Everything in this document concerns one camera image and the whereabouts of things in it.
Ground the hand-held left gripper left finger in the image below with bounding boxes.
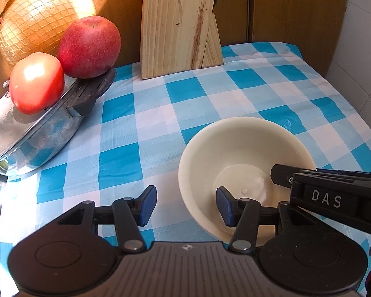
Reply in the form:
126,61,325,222
49,185,158,252

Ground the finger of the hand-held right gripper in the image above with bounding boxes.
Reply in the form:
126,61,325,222
270,164,300,189

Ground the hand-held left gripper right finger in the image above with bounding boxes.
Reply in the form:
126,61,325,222
216,186,325,252

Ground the cream bowl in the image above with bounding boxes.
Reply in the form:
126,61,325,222
178,117,317,248

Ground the blue white checkered tablecloth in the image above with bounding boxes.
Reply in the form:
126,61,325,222
0,41,371,297

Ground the stainless steel pot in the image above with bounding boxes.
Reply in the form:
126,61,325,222
0,68,117,175

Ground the glass pot lid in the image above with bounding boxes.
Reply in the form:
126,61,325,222
0,77,81,165

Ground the red tomato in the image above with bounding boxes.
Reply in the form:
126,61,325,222
9,52,65,116

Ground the red apple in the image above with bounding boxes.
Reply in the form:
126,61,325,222
57,15,122,79

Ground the wooden cabinet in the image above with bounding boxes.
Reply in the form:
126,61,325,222
0,0,350,107

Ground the wooden knife block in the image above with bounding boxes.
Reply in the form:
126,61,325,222
140,0,225,80

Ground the pomelo in yellow net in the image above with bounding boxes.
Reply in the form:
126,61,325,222
0,0,97,69

